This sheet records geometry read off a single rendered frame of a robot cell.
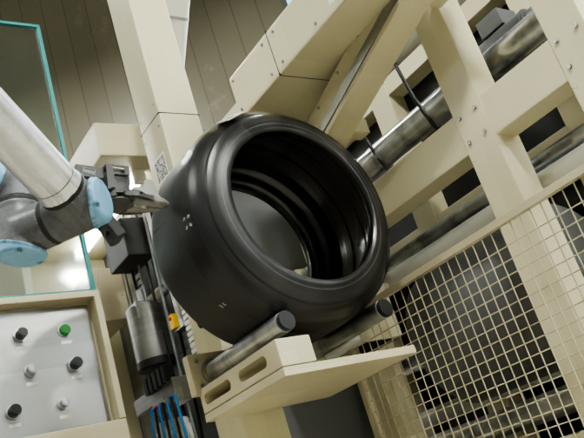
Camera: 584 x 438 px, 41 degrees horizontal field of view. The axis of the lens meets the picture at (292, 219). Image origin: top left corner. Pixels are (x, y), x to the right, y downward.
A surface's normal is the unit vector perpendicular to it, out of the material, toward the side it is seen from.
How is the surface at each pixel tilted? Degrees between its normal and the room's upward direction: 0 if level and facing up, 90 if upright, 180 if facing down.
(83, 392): 90
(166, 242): 92
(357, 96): 162
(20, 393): 90
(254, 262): 96
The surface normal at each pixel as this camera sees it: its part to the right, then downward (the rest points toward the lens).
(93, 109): -0.29, -0.26
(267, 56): -0.80, 0.03
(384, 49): 0.44, 0.71
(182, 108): 0.52, -0.45
